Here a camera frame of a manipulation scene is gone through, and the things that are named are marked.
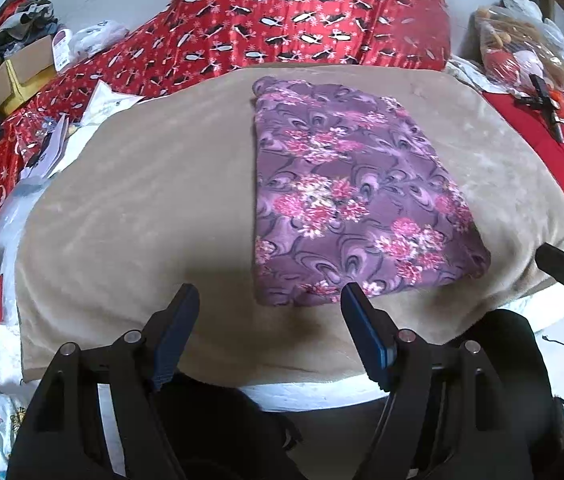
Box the white paper sheet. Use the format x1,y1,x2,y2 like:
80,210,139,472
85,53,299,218
79,80,143,127

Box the plastic bag of plush toys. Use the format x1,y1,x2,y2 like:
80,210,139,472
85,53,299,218
474,0,564,91

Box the purple floral cloth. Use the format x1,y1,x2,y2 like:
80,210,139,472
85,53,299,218
253,76,491,307

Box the brown cardboard box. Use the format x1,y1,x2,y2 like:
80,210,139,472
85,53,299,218
0,36,56,116

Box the black tripod stand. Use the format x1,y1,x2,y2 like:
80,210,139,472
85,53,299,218
515,74,564,144

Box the red cushion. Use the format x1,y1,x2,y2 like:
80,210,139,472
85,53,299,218
482,92,564,192

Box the red penguin print quilt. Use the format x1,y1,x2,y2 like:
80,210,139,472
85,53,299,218
0,0,451,208

